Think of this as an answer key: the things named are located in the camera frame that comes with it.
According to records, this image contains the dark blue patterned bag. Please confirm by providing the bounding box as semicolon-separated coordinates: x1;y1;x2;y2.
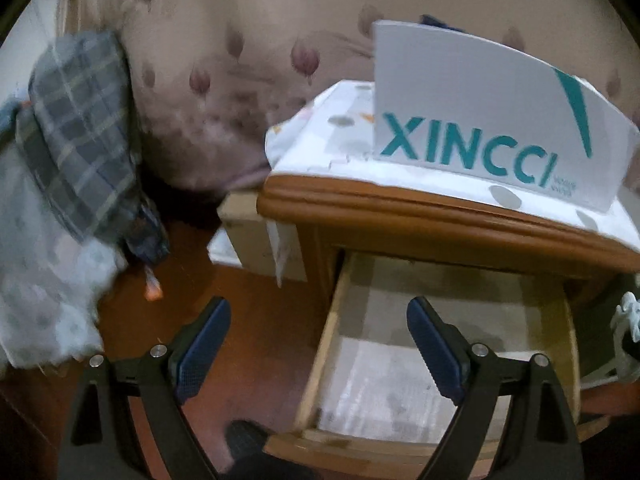
125;200;171;266

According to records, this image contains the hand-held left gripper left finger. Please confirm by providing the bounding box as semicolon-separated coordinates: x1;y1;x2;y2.
60;296;232;480

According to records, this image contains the dotted white bed sheet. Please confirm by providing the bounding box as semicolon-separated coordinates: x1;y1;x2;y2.
0;100;131;368

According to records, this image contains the orange scrap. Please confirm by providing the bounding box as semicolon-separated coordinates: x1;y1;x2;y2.
144;267;165;302

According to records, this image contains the grey plaid cloth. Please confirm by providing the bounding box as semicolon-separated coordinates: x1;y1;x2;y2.
15;30;146;243

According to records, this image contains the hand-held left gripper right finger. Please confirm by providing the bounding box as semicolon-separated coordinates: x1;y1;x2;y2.
406;296;586;480

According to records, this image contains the white shoe box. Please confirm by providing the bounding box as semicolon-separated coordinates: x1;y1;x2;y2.
371;19;640;213

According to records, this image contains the cardboard box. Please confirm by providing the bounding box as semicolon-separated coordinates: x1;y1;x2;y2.
207;192;308;288

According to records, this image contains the dotted white cloth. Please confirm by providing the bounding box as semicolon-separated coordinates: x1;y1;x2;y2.
265;79;640;251

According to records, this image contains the wooden drawer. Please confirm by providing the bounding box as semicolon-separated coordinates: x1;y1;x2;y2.
262;250;613;466

